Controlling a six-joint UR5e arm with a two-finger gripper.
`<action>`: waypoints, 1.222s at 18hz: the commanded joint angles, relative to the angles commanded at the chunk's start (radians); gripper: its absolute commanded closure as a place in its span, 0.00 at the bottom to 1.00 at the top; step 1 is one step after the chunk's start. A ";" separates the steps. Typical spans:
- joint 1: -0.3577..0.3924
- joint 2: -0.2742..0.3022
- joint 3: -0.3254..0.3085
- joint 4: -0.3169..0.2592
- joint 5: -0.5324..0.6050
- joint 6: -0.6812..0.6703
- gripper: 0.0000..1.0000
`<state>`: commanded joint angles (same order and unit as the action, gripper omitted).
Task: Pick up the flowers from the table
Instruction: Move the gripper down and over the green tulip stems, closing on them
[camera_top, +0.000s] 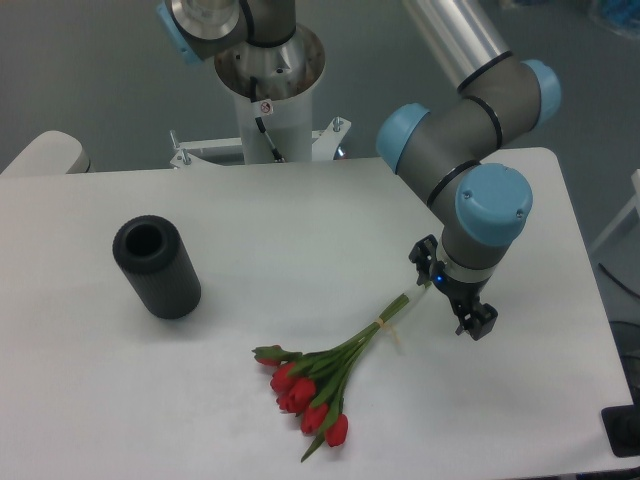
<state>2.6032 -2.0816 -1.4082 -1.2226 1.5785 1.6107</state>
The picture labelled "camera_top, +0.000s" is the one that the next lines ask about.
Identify black ribbed cylindrical vase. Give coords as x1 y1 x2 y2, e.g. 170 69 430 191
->
112 215 201 320

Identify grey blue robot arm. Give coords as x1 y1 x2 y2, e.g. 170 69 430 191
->
157 1 561 339

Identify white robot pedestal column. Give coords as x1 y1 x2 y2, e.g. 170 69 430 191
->
214 24 325 164

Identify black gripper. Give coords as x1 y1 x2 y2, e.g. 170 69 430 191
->
408 235 498 341

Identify white rounded chair back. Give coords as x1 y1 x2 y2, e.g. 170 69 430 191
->
1 130 92 178

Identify black device at table edge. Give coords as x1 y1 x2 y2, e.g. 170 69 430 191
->
601 405 639 458

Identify white frame at right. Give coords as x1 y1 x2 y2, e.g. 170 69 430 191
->
587 169 639 256

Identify red tulip bouquet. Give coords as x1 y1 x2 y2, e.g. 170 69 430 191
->
252 282 432 462

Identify white pedestal base frame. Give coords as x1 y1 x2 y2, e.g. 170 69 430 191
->
169 116 352 169

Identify black cable on pedestal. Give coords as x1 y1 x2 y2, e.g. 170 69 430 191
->
248 75 287 164

